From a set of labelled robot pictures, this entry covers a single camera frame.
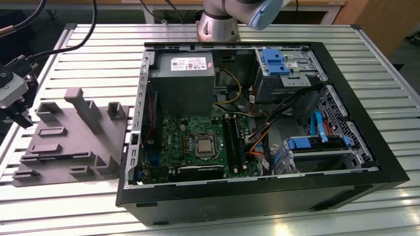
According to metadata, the black RAM slot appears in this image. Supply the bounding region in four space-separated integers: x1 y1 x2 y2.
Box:
222 116 234 173
230 117 243 171

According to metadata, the grey plastic parts rack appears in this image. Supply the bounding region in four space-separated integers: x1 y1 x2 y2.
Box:
11 88 131 189

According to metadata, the black case fan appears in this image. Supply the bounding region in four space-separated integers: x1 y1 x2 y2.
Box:
146 82 166 148

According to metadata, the blue expansion slot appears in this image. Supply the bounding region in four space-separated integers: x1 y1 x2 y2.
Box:
147 152 163 166

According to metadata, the green Dell motherboard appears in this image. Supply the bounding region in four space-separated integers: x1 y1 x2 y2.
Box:
140 115 263 184

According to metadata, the grey power supply unit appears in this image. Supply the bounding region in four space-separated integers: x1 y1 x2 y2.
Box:
150 51 218 118

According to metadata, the metal socket cover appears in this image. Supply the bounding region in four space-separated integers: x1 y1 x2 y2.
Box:
194 133 218 160

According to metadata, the black CPU socket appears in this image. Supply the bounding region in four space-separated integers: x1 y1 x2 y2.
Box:
192 132 220 162

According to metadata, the black graphics card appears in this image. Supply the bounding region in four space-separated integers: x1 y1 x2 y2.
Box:
168 164 227 183

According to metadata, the black open PC case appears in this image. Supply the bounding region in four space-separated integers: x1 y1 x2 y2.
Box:
115 41 411 226

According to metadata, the blue drive bay latch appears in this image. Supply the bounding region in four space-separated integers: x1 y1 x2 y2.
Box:
262 49 292 76

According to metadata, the grey metal drive cage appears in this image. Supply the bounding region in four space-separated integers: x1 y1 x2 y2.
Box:
255 47 330 104

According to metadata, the hard disk in blue carrier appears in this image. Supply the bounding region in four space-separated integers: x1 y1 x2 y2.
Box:
284 136 354 153

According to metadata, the wooden cabinet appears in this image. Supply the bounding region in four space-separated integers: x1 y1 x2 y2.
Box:
335 0 420 59

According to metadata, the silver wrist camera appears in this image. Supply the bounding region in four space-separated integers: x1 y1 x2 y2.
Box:
0 71 30 109

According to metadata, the red black twisted wire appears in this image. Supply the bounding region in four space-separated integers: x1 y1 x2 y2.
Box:
147 94 158 142

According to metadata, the black cable silver plug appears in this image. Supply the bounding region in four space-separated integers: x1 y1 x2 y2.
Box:
140 0 180 25

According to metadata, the thin wire locking lever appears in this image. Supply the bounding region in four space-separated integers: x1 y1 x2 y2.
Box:
212 137 222 159

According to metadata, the black white power cable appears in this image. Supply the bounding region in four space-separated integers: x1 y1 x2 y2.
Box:
212 103 263 118

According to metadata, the yellow black power cable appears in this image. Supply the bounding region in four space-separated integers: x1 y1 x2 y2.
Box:
212 68 244 107

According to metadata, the red labelled drive cable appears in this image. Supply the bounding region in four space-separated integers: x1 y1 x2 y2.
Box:
247 85 267 118

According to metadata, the orange SATA cable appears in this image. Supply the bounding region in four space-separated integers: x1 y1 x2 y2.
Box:
248 142 264 158

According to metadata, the thick black cable bundle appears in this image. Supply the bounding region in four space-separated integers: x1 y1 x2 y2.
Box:
244 85 326 145

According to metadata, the blue SATA cable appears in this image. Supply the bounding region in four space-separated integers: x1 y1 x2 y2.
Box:
310 111 331 143

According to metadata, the wooden workbench white frame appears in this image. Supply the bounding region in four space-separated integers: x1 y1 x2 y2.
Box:
98 0 350 25

